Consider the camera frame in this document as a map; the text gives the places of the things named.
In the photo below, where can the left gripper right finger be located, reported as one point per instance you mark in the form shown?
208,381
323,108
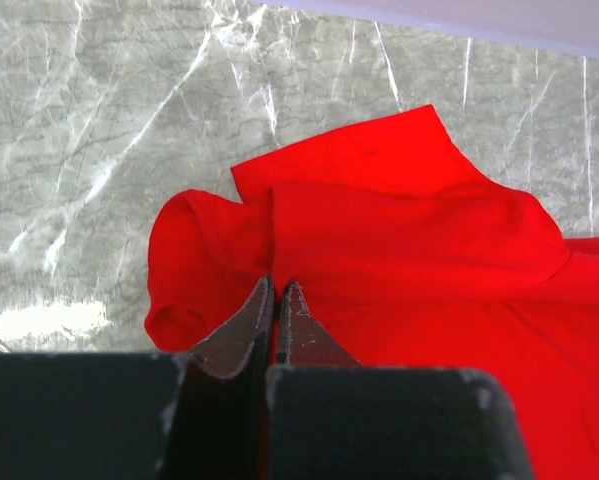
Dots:
329,417

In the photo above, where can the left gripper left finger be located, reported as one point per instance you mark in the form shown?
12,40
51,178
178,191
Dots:
190,415

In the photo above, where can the red t shirt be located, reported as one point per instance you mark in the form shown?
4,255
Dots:
409,256

